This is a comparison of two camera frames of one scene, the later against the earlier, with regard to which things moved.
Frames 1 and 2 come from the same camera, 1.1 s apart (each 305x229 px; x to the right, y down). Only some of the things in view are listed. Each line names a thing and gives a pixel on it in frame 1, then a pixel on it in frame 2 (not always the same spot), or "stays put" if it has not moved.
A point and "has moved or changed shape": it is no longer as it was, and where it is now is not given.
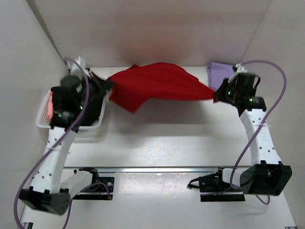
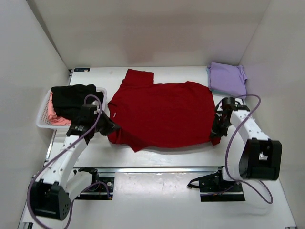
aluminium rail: [158, 170] stays put
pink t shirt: [50, 109] stays put
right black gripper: [218, 95] → [217, 132]
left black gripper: [106, 85] → [111, 126]
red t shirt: [134, 86] has moved or changed shape
